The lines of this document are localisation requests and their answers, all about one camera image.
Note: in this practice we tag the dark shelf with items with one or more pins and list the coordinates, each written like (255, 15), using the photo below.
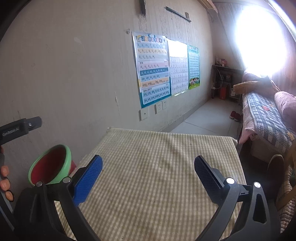
(223, 80)

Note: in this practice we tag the white double wall socket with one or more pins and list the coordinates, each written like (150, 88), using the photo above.
(160, 106)

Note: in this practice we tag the red slippers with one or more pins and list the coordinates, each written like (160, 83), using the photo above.
(235, 116)

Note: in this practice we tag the white table wall poster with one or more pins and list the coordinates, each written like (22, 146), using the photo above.
(178, 59)

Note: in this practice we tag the bed with patterned quilt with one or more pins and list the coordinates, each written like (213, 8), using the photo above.
(268, 138)

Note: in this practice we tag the green red trash bin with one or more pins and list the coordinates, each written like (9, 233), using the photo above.
(52, 166)

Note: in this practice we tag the yellow checked table cloth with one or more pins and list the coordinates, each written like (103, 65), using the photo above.
(148, 188)

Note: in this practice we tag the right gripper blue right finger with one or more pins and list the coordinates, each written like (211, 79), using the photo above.
(211, 178)

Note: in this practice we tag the person's left hand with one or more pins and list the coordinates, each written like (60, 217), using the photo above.
(5, 183)

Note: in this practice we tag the blue pinyin wall poster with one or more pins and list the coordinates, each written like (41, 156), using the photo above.
(152, 66)

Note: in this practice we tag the green blue wall poster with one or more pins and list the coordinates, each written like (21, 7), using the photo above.
(193, 66)

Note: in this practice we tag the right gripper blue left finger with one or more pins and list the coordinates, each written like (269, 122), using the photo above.
(85, 178)

